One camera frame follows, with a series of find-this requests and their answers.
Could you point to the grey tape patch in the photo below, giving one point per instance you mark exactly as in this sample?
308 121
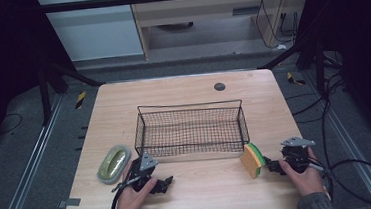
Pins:
69 203

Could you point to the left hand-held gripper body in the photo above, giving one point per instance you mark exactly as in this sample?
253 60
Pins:
142 174

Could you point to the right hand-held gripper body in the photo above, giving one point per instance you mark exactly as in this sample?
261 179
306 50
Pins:
296 157

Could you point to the grey round table grommet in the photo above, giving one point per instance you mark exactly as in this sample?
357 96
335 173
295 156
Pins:
219 86

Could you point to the person's left hand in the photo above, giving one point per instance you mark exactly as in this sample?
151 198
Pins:
131 202

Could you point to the person's right hand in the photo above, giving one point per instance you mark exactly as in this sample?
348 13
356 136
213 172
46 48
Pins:
308 181

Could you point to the black metal stand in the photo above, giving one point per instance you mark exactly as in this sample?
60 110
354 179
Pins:
319 70
44 95

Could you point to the wooden desk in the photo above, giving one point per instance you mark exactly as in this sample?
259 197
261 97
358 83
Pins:
199 9

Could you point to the metal floor rail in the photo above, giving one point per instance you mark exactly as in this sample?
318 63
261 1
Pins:
355 158
28 167

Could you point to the black curtain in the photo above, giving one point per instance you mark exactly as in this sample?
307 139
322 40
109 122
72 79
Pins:
3 65
362 37

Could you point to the orange and green sponge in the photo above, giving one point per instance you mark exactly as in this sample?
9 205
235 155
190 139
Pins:
251 162

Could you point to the yellow and black tape strip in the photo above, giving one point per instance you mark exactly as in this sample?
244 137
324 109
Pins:
294 80
80 100

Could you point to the white cabinet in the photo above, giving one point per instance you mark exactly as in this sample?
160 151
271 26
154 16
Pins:
94 34

